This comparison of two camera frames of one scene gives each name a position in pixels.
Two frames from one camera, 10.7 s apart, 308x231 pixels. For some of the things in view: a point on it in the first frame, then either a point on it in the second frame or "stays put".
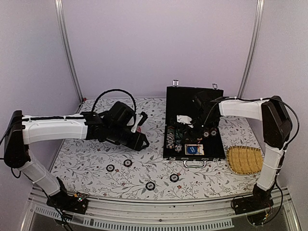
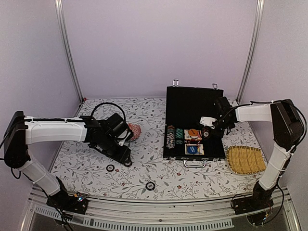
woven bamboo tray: x=244 y=160 stays put
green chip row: x=179 y=136 stays put
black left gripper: x=136 y=144 to x=122 y=156
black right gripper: x=190 y=133 to x=219 y=134
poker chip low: x=150 y=186 stays put
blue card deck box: x=194 y=149 stays put
